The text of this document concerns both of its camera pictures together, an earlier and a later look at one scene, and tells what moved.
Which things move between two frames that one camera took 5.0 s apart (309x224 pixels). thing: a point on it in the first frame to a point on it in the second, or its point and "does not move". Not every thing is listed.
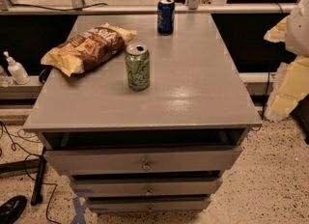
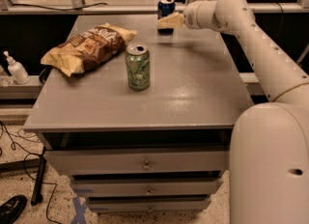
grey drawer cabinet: [164, 149] does not move
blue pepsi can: [165, 16] does not move
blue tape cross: [79, 207] does not move
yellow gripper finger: [278, 33] to [198, 14]
